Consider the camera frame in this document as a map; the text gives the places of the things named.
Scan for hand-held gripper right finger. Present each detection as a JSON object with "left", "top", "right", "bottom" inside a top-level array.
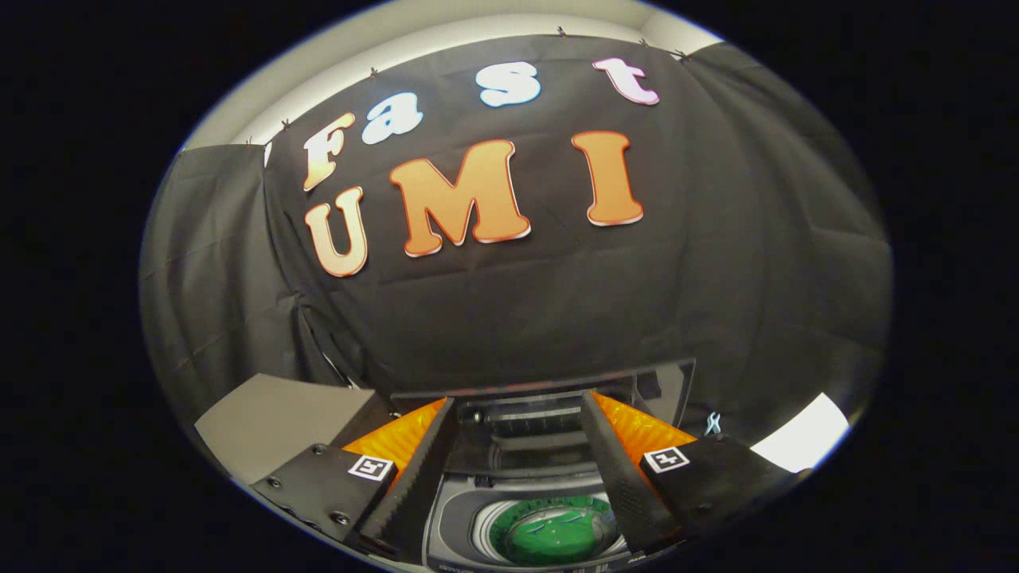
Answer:
[{"left": 580, "top": 390, "right": 799, "bottom": 558}]

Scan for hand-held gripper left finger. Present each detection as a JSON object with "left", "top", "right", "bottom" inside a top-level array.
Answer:
[{"left": 251, "top": 396, "right": 457, "bottom": 562}]

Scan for green polo shirt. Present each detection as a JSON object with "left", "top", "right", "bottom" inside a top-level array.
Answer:
[{"left": 490, "top": 496, "right": 626, "bottom": 566}]

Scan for grey flat board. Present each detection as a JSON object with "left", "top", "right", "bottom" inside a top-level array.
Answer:
[{"left": 195, "top": 374, "right": 391, "bottom": 485}]

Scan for white side table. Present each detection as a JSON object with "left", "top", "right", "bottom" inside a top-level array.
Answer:
[{"left": 750, "top": 392, "right": 851, "bottom": 474}]

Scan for black backdrop cloth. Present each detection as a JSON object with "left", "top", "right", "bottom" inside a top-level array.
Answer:
[{"left": 139, "top": 33, "right": 892, "bottom": 478}]

